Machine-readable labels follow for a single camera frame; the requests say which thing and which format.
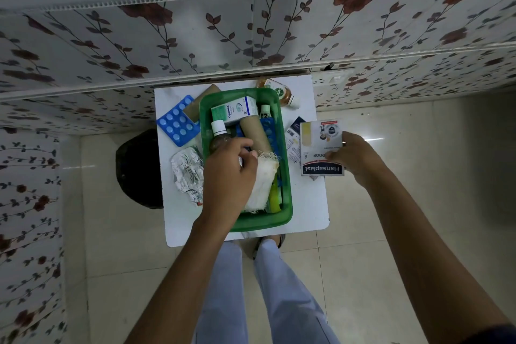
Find white bandage box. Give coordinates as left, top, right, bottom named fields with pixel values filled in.
left=299, top=119, right=345, bottom=177

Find white and green medicine box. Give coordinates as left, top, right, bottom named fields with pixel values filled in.
left=211, top=96, right=259, bottom=127

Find white gauze roll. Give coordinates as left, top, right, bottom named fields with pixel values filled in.
left=240, top=151, right=280, bottom=214

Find green plastic basket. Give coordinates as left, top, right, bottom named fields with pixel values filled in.
left=199, top=87, right=294, bottom=233

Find blue pill blister pack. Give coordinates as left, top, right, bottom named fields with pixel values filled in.
left=156, top=94, right=201, bottom=148
left=260, top=117, right=287, bottom=164

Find light blue trousers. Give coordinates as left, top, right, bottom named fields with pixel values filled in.
left=193, top=236, right=342, bottom=344

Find dark shirt sleeve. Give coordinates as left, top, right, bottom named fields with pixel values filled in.
left=459, top=323, right=516, bottom=344

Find dark and white sachet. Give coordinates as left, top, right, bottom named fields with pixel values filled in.
left=285, top=116, right=306, bottom=164

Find person's sandal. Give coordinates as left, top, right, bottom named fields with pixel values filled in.
left=241, top=233, right=287, bottom=260

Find yellow-green tube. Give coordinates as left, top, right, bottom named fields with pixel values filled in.
left=269, top=177, right=283, bottom=214

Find black trash bin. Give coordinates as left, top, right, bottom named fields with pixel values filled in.
left=115, top=128, right=164, bottom=210

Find amber bottle with green label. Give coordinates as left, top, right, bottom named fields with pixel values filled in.
left=256, top=77, right=301, bottom=110

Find brown cardboard tube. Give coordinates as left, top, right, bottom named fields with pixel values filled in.
left=239, top=116, right=275, bottom=156
left=183, top=84, right=222, bottom=123

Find person's left forearm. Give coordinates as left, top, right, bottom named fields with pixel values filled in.
left=125, top=214, right=243, bottom=344

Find brown bottle with white cap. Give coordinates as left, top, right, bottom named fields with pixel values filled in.
left=209, top=120, right=233, bottom=155

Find person's right hand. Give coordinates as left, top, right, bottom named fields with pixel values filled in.
left=336, top=131, right=390, bottom=191

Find person's right forearm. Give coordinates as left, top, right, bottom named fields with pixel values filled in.
left=365, top=166, right=515, bottom=344

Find crumpled silver foil strip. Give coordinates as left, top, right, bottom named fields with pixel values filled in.
left=170, top=146, right=205, bottom=207

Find person's left hand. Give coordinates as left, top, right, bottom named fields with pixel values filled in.
left=203, top=137, right=259, bottom=231

